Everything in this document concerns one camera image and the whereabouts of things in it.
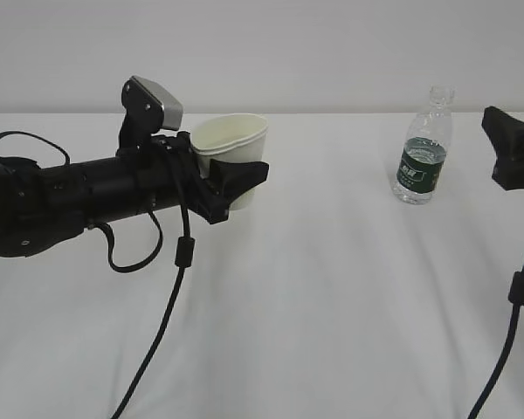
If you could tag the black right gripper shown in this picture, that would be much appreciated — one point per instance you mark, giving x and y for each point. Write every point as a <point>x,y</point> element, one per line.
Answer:
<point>506,135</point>

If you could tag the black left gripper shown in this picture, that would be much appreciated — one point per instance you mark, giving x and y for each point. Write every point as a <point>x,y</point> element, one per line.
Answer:
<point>165,172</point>

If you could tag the white paper cup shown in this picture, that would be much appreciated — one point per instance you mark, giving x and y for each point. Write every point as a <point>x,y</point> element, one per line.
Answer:
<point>236,137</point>

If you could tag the clear water bottle green label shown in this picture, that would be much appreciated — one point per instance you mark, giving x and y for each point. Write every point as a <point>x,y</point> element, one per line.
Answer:
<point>425,148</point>

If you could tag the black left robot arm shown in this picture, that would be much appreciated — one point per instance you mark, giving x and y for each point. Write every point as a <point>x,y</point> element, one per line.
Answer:
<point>42,207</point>

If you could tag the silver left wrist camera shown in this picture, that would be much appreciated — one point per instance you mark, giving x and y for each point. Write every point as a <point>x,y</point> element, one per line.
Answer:
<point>150,106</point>

